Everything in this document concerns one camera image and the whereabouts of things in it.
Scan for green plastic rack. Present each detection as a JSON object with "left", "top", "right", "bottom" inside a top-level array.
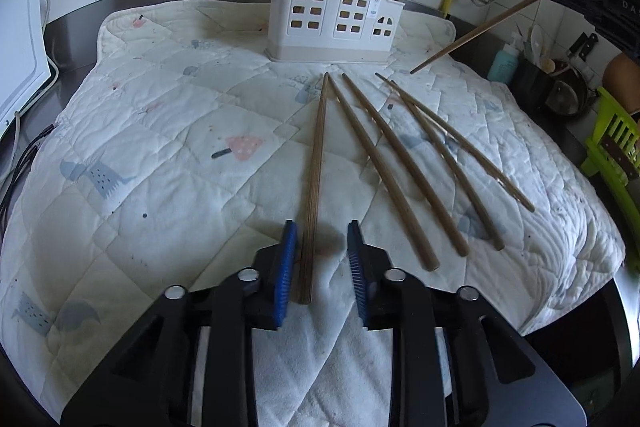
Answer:
[{"left": 580, "top": 87, "right": 640, "bottom": 188}]

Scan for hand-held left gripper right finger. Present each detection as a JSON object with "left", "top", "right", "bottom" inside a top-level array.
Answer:
[{"left": 346, "top": 220, "right": 590, "bottom": 427}]

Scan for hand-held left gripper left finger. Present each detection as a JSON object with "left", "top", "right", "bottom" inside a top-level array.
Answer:
[{"left": 60, "top": 219, "right": 301, "bottom": 427}]

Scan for black cables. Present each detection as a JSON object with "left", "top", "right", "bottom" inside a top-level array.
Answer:
[{"left": 0, "top": 124, "right": 56, "bottom": 228}]

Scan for person's right forearm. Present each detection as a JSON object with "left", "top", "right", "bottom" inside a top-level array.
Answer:
[{"left": 602, "top": 52, "right": 640, "bottom": 114}]

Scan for white quilted printed mat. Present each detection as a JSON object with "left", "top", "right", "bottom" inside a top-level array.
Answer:
[{"left": 0, "top": 0, "right": 626, "bottom": 427}]

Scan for green dish soap bottle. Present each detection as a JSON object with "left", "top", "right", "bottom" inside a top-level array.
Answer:
[{"left": 487, "top": 32, "right": 522, "bottom": 82}]

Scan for white toaster oven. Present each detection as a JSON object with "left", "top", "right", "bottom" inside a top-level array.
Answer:
[{"left": 0, "top": 0, "right": 53, "bottom": 138}]

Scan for dark metal pan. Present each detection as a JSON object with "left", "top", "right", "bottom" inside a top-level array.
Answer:
[{"left": 549, "top": 64, "right": 590, "bottom": 116}]

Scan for white plastic spoon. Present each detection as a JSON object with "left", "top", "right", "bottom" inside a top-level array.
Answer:
[{"left": 529, "top": 24, "right": 547, "bottom": 60}]

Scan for cream house-shaped utensil holder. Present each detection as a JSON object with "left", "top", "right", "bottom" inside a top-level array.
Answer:
[{"left": 265, "top": 0, "right": 405, "bottom": 64}]

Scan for black utensil cup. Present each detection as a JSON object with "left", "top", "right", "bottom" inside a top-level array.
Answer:
[{"left": 512, "top": 56, "right": 553, "bottom": 110}]

